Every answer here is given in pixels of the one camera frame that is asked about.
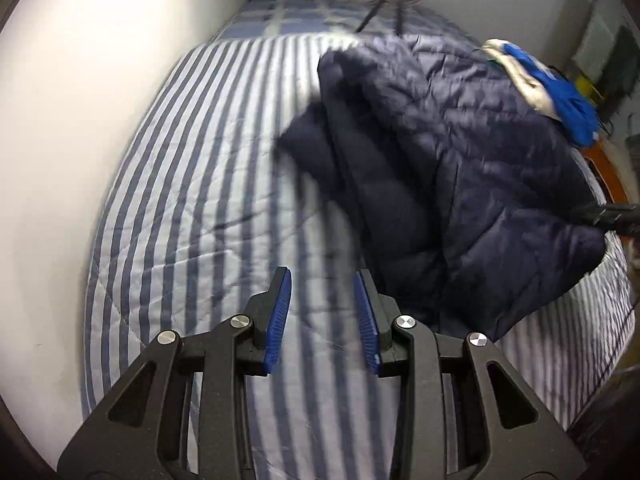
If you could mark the folded blue garment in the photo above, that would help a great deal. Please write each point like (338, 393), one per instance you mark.
(565, 95)

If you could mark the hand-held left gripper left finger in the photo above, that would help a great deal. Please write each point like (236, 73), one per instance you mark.
(277, 320)

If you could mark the orange mattress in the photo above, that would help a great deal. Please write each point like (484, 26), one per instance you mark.
(607, 170)

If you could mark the yellow box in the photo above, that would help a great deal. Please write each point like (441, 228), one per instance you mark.
(587, 87)

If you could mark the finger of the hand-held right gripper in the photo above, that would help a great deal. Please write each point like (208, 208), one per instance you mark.
(607, 216)

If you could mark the striped hanging towel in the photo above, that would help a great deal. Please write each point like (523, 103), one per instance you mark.
(595, 40)

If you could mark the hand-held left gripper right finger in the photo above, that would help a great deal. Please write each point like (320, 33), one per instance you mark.
(367, 325)

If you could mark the blue checked bedsheet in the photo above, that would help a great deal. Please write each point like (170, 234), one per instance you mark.
(300, 15)

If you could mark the navy puffer jacket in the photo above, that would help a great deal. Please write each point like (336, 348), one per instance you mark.
(475, 160)

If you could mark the blue white striped quilt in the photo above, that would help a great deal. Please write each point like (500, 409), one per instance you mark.
(200, 185)

